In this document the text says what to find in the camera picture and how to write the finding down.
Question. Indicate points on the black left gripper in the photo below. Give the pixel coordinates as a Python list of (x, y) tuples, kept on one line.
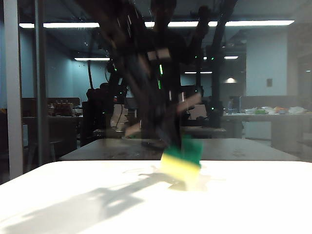
[(158, 114)]

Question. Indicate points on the yellow sponge with green scourer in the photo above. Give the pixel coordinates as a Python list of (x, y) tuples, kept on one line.
[(179, 167)]

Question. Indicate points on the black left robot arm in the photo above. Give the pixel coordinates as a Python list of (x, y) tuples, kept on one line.
[(131, 48)]

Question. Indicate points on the grey metal frame post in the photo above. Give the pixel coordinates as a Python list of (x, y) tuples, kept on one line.
[(41, 97)]

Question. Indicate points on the white window frame post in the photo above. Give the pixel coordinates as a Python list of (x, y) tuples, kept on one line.
[(14, 97)]

